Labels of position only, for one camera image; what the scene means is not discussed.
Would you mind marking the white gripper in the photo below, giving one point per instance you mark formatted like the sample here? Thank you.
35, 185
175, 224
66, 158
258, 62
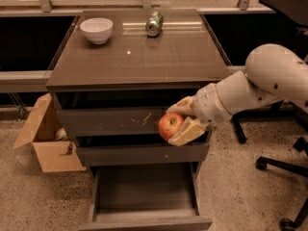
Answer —
208, 102

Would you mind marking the red apple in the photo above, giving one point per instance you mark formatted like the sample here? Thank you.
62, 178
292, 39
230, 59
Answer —
169, 125

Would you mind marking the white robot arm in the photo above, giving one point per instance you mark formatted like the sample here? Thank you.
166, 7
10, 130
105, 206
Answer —
272, 73

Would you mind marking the grey middle drawer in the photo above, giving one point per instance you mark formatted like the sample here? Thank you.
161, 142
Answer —
141, 155

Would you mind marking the grey top drawer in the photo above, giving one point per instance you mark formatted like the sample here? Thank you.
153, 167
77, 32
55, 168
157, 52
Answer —
111, 121

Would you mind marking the grey drawer cabinet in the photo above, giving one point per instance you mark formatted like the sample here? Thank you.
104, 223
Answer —
132, 69

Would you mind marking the grey open bottom drawer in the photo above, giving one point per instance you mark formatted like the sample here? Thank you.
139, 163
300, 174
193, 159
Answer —
160, 197

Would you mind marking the green soda can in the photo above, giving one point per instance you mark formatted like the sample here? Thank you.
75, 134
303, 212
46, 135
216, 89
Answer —
154, 24

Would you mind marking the white ceramic bowl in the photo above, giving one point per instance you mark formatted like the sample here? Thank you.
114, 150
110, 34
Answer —
97, 30

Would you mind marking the white object in box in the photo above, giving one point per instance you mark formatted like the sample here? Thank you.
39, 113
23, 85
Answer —
61, 135

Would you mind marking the open cardboard box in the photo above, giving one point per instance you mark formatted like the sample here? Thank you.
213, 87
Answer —
39, 130

